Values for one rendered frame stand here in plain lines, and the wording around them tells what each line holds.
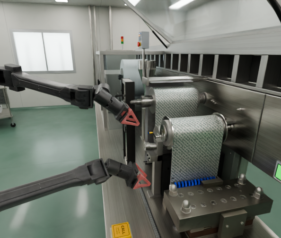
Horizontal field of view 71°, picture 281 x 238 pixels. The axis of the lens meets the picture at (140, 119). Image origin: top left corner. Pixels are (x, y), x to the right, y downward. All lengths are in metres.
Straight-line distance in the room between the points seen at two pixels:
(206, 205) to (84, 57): 5.77
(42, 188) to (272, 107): 0.82
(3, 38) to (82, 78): 2.21
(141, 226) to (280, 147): 0.61
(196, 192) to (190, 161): 0.13
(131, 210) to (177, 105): 0.56
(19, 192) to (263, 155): 0.85
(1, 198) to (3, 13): 6.16
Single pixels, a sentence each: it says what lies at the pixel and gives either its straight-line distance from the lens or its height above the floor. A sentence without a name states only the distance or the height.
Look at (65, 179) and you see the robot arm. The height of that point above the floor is 1.19.
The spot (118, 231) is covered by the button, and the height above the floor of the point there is 0.92.
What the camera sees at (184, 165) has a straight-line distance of 0.91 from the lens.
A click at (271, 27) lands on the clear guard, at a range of 0.92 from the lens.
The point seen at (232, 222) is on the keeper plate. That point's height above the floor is 0.99.
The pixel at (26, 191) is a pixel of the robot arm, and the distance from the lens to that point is 0.70.
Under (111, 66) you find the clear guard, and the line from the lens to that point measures 1.73.
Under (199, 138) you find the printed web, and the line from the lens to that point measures 0.88.
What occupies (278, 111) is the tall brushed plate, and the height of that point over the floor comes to 1.39.
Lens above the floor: 1.58
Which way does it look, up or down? 19 degrees down
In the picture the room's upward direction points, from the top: straight up
